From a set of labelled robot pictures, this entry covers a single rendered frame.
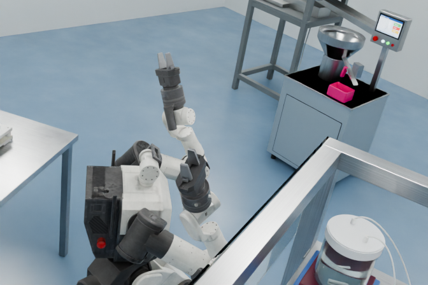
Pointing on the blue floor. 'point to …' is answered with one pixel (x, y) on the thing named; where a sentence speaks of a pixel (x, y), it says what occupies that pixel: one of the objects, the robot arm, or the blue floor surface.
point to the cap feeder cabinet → (322, 117)
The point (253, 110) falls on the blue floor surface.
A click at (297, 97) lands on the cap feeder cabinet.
